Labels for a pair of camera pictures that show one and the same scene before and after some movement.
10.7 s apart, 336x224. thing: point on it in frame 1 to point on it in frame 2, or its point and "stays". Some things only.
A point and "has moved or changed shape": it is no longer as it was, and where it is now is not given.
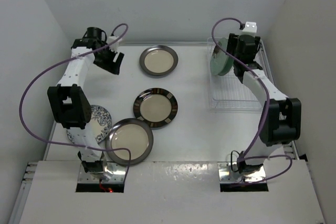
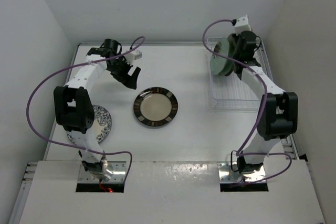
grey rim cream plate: [158, 60] has moved or changed shape
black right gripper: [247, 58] stays
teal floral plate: [223, 62] stays
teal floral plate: [219, 58] stays
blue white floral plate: [96, 130] stays
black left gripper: [111, 66] to [128, 81]
